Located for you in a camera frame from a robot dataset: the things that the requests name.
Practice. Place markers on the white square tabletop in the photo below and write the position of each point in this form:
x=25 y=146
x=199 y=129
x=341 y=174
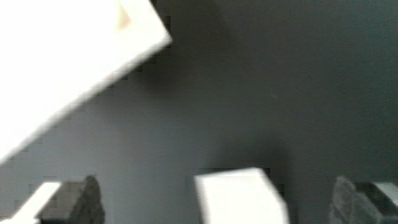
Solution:
x=73 y=42

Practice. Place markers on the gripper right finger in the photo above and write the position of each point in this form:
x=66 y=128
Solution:
x=364 y=202

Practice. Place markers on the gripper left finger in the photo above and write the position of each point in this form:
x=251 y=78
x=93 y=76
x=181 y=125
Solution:
x=75 y=206

